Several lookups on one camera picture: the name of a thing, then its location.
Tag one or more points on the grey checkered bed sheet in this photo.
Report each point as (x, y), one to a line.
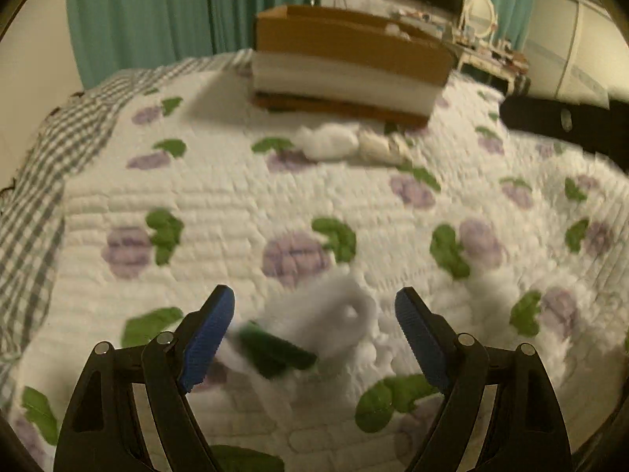
(32, 226)

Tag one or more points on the white wardrobe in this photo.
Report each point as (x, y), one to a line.
(576, 53)

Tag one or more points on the floral white quilt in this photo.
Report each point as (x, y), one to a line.
(510, 237)

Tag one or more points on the white green sock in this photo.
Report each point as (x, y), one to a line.
(314, 325)

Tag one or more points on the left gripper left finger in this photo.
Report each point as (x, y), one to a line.
(101, 430)

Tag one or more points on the oval vanity mirror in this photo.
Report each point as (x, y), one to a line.
(481, 17)

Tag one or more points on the large green curtain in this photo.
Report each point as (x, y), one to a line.
(111, 35)

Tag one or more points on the white cotton ball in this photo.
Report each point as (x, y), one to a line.
(328, 142)

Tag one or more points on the cream cloth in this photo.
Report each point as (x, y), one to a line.
(391, 149)

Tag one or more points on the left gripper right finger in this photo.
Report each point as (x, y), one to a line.
(526, 429)

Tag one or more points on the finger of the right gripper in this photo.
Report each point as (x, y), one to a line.
(593, 128)

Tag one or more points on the grey white cloth bundle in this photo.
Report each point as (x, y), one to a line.
(394, 30)

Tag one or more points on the white dressing table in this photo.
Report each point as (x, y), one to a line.
(503, 70)

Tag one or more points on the brown cardboard box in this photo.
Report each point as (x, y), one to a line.
(325, 60)

